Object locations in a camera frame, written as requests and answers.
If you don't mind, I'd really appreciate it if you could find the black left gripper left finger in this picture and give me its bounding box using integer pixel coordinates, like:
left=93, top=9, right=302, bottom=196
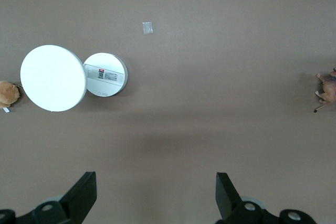
left=0, top=171, right=97, bottom=224

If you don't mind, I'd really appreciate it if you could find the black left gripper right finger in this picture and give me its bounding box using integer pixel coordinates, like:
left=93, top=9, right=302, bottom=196
left=215, top=172, right=319, bottom=224

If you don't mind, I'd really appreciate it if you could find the brown lion statue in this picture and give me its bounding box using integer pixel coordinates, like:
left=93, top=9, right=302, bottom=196
left=314, top=68, right=336, bottom=113

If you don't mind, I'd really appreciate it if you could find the brown table cover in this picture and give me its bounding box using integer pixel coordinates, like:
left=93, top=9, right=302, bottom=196
left=0, top=0, right=336, bottom=224

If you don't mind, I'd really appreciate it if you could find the white round desk lamp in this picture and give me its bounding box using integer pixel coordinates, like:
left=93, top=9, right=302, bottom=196
left=20, top=45, right=129, bottom=113

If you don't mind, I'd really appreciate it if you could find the brown plush toy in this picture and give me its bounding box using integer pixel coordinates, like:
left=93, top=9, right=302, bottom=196
left=0, top=81, right=20, bottom=113

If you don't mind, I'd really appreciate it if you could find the small clear tape piece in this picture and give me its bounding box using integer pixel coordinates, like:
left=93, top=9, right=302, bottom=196
left=142, top=21, right=154, bottom=35

